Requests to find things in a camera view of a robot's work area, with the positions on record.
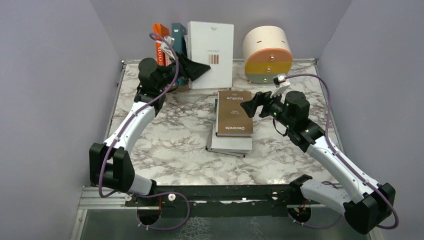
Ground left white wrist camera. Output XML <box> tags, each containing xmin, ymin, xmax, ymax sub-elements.
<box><xmin>160</xmin><ymin>36</ymin><xmax>175</xmax><ymax>61</ymax></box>

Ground white book with brown stripes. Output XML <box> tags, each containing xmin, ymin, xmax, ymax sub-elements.
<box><xmin>187</xmin><ymin>21</ymin><xmax>234</xmax><ymax>89</ymax></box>

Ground orange Fashion Show book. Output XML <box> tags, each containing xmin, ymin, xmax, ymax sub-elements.
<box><xmin>152</xmin><ymin>23</ymin><xmax>170</xmax><ymax>66</ymax></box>

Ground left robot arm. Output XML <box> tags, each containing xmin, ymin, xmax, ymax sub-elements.
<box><xmin>89</xmin><ymin>53</ymin><xmax>211</xmax><ymax>206</ymax></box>

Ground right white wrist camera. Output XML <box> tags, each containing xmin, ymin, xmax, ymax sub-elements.
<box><xmin>271</xmin><ymin>74</ymin><xmax>291</xmax><ymax>98</ymax></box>

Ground teal Humor book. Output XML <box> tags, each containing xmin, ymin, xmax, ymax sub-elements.
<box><xmin>170</xmin><ymin>22</ymin><xmax>188</xmax><ymax>88</ymax></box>

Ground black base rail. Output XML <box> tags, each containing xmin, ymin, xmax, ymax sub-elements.
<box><xmin>124</xmin><ymin>184</ymin><xmax>318</xmax><ymax>219</ymax></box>

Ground white palm leaf book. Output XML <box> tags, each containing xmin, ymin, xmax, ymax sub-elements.
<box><xmin>206</xmin><ymin>134</ymin><xmax>253</xmax><ymax>153</ymax></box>

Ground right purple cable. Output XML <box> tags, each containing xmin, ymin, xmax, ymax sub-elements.
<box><xmin>284</xmin><ymin>73</ymin><xmax>400</xmax><ymax>230</ymax></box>

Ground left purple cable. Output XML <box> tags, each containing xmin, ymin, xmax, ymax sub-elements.
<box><xmin>97</xmin><ymin>32</ymin><xmax>181</xmax><ymax>199</ymax></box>

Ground grey book with plant cover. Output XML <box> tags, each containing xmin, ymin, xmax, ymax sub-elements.
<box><xmin>184</xmin><ymin>34</ymin><xmax>191</xmax><ymax>59</ymax></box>

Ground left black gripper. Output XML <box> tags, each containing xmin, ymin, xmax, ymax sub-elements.
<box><xmin>156</xmin><ymin>51</ymin><xmax>210</xmax><ymax>91</ymax></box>

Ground purple cable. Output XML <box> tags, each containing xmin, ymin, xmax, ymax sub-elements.
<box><xmin>284</xmin><ymin>73</ymin><xmax>400</xmax><ymax>230</ymax></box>
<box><xmin>97</xmin><ymin>32</ymin><xmax>181</xmax><ymax>199</ymax></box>

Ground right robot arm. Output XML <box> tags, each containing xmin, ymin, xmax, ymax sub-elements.
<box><xmin>240</xmin><ymin>90</ymin><xmax>396</xmax><ymax>235</ymax></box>

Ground round cream drawer cabinet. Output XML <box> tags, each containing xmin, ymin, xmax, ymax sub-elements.
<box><xmin>242</xmin><ymin>25</ymin><xmax>294</xmax><ymax>84</ymax></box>

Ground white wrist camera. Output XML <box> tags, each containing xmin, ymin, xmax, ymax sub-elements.
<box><xmin>160</xmin><ymin>36</ymin><xmax>175</xmax><ymax>61</ymax></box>
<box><xmin>271</xmin><ymin>74</ymin><xmax>291</xmax><ymax>98</ymax></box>

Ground white rose Designer Fate book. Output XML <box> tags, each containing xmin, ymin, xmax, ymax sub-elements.
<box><xmin>165</xmin><ymin>54</ymin><xmax>173</xmax><ymax>66</ymax></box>

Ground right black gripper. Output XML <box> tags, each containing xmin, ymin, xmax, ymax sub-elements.
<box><xmin>240</xmin><ymin>87</ymin><xmax>294</xmax><ymax>129</ymax></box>

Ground wooden book rack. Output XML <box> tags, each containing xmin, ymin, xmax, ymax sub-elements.
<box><xmin>168</xmin><ymin>84</ymin><xmax>232</xmax><ymax>95</ymax></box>

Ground brown Decorate Furniture book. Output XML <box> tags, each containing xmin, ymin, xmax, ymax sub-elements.
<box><xmin>215</xmin><ymin>90</ymin><xmax>254</xmax><ymax>138</ymax></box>

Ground grey white book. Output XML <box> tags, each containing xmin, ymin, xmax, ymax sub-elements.
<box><xmin>205</xmin><ymin>97</ymin><xmax>250</xmax><ymax>158</ymax></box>

